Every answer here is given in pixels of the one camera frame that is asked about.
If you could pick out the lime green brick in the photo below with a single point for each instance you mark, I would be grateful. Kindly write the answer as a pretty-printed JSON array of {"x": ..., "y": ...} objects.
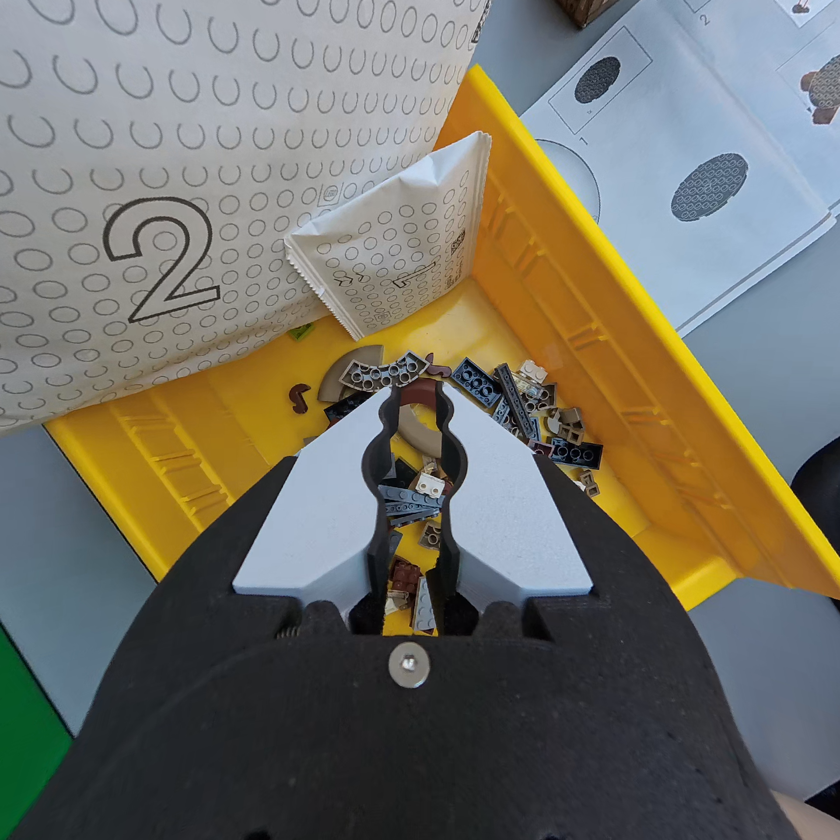
[{"x": 302, "y": 333}]

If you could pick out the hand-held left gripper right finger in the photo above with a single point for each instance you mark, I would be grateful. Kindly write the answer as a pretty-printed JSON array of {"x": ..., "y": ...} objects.
[{"x": 518, "y": 525}]

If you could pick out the yellow plastic bin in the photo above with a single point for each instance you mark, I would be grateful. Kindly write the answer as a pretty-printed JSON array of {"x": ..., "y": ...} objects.
[{"x": 558, "y": 315}]

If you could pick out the green plastic bin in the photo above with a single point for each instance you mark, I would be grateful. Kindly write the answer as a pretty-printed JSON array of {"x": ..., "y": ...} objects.
[{"x": 26, "y": 709}]

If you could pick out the large white paper bag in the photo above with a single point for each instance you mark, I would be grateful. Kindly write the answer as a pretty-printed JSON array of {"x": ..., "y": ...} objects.
[{"x": 229, "y": 98}]

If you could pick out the reddish brown hook-shaped brick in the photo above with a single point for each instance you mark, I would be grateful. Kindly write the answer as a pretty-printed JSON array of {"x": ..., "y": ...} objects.
[{"x": 300, "y": 398}]

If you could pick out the pile of toy bricks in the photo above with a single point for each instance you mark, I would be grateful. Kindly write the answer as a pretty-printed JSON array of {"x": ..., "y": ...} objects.
[{"x": 512, "y": 394}]

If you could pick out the person's beige trouser leg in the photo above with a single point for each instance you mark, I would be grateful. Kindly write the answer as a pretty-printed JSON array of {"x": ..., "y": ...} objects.
[{"x": 807, "y": 823}]

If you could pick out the small white paper bag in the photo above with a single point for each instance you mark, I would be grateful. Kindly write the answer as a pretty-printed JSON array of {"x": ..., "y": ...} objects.
[{"x": 394, "y": 229}]

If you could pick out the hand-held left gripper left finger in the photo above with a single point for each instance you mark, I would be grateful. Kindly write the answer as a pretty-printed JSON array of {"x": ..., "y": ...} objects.
[{"x": 308, "y": 525}]

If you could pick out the instruction booklet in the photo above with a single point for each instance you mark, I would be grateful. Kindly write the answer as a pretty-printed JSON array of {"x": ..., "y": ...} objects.
[{"x": 656, "y": 98}]

